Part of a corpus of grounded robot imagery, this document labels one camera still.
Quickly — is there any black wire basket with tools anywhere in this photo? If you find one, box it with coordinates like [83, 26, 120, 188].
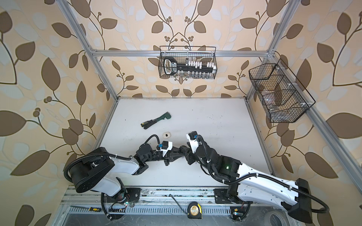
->
[158, 45, 217, 80]

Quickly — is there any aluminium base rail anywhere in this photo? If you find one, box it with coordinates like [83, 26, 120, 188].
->
[60, 186, 295, 218]

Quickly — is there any black yellow screwdriver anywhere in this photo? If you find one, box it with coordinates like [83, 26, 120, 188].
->
[141, 120, 154, 127]

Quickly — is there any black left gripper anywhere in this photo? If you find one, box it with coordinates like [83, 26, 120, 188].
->
[144, 146, 184, 167]

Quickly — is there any green black rivet tool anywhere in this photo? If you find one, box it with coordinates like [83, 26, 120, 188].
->
[143, 112, 171, 130]

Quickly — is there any yellow black tape measure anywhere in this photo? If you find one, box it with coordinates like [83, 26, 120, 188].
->
[187, 202, 202, 219]

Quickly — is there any black socket set holder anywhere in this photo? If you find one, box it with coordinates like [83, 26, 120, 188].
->
[161, 56, 217, 75]

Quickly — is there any aluminium frame post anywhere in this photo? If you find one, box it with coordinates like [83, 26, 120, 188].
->
[56, 0, 118, 102]

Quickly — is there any cream earbud charging case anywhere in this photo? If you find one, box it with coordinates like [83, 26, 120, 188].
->
[163, 132, 171, 139]

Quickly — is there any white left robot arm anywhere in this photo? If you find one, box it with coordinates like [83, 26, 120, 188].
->
[64, 134, 190, 196]

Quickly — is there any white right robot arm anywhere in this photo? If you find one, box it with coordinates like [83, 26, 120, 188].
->
[180, 131, 330, 224]

